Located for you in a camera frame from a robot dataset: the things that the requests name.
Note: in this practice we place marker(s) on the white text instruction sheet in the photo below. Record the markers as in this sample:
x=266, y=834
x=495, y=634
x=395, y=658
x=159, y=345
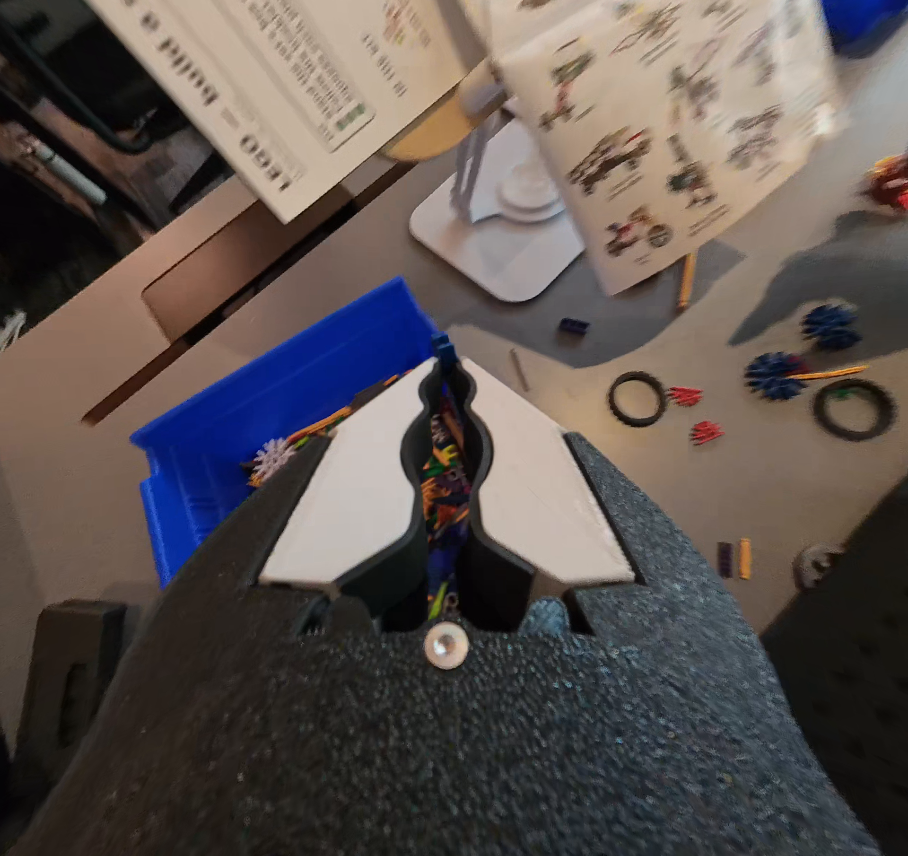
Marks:
x=248, y=54

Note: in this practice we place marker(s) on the white marker pen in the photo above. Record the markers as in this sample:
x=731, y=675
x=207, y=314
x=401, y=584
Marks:
x=71, y=175

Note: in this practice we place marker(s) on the dark grey rod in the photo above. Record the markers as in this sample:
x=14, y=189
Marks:
x=518, y=370

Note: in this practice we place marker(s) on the red connector piece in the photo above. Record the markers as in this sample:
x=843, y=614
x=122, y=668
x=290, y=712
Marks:
x=684, y=395
x=707, y=433

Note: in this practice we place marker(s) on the yellow plastic rod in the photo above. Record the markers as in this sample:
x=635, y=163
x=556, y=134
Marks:
x=837, y=371

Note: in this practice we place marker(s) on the white plastic piece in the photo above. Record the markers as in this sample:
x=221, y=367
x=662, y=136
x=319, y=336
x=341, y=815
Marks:
x=12, y=329

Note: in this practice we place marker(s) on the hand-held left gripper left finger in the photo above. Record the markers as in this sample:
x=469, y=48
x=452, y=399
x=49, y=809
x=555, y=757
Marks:
x=347, y=508

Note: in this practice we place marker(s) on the short purple piece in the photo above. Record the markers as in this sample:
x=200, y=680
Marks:
x=725, y=559

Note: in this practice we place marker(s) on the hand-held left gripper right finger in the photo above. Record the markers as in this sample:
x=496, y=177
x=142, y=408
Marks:
x=546, y=508

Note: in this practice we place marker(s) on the blue connector piece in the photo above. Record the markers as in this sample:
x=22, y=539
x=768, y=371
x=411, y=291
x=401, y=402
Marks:
x=444, y=356

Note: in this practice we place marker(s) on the blue snowflake connector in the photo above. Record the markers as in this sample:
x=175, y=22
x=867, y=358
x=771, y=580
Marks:
x=831, y=327
x=775, y=376

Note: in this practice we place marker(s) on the red and yellow toy model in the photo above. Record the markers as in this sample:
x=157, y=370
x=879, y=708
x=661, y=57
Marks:
x=890, y=186

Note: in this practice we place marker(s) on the orange plastic rod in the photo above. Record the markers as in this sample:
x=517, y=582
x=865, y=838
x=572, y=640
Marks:
x=687, y=281

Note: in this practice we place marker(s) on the purple connector piece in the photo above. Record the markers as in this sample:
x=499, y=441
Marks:
x=574, y=325

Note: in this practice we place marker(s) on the black metal tube frame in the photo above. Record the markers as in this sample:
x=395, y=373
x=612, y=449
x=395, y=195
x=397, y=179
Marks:
x=85, y=118

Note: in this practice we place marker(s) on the construction toy model booklet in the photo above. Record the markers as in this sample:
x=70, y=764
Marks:
x=674, y=125

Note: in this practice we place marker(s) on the short orange piece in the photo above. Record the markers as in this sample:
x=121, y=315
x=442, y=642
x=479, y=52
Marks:
x=744, y=558

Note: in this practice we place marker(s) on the pile of colourful construction pieces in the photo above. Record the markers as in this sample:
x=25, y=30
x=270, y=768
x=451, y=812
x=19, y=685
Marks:
x=443, y=494

